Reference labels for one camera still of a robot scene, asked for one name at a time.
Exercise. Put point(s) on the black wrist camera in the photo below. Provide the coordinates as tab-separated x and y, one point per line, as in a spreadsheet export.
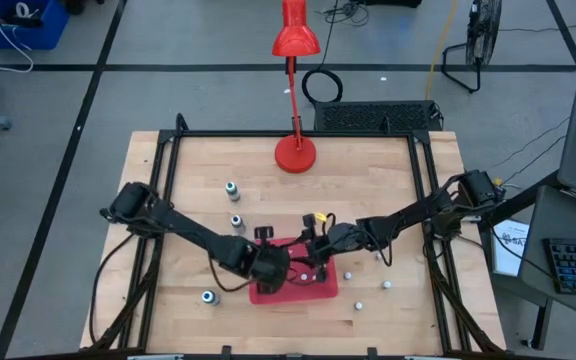
309	220
264	233

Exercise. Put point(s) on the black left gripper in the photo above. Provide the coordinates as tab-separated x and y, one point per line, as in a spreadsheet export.
270	267

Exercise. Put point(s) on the blue storage bin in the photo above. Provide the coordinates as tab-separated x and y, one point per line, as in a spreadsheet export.
43	35

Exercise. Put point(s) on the red desk lamp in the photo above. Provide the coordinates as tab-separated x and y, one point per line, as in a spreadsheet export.
295	155

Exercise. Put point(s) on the small black food coloring bottle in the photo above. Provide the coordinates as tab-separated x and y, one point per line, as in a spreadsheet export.
304	276

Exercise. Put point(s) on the black perforated case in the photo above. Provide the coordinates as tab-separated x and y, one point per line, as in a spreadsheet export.
368	116

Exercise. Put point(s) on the small green food coloring bottle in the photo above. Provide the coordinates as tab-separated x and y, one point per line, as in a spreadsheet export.
348	275

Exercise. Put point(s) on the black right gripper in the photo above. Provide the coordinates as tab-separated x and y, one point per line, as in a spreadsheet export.
320	247

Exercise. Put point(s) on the white paper sheet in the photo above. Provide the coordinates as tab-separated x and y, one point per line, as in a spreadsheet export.
510	250

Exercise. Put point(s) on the black aluminium table frame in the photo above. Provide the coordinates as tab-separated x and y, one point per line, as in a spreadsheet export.
218	134

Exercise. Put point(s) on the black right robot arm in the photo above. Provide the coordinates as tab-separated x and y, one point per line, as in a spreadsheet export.
418	212

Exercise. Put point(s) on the large black food coloring bottle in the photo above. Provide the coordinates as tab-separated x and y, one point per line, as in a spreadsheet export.
238	223

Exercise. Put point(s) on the red translucent plastic bin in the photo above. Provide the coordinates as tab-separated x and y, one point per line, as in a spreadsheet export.
298	296

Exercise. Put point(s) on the yellow tag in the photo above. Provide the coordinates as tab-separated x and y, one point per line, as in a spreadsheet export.
320	216

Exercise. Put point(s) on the large blue-capped food coloring bottle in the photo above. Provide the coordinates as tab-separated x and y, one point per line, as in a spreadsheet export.
210	297

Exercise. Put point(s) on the black floor fan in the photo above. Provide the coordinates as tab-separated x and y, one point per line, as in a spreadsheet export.
483	30

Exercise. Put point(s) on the large green-capped food coloring bottle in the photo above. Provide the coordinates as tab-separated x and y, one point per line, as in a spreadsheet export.
232	191

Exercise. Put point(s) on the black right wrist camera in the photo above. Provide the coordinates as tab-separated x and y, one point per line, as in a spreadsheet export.
309	220

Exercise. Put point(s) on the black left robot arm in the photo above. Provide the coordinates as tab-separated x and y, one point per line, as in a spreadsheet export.
193	232

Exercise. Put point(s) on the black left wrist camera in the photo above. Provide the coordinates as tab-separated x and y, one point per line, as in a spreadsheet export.
264	233

